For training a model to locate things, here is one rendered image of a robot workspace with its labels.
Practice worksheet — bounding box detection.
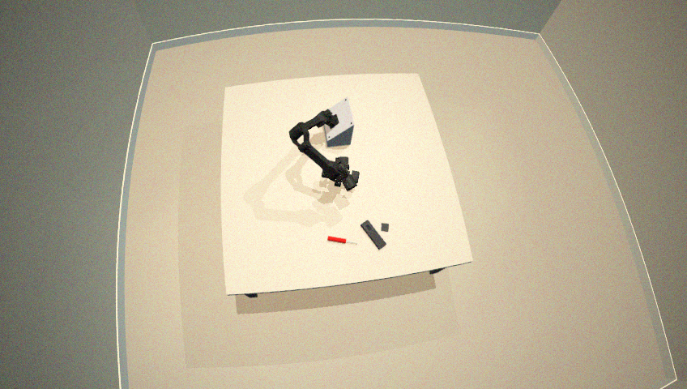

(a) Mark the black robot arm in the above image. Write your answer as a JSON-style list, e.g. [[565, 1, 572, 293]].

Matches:
[[288, 109, 357, 191]]

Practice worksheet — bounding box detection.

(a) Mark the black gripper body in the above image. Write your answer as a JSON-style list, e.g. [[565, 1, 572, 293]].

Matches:
[[322, 170, 360, 183]]

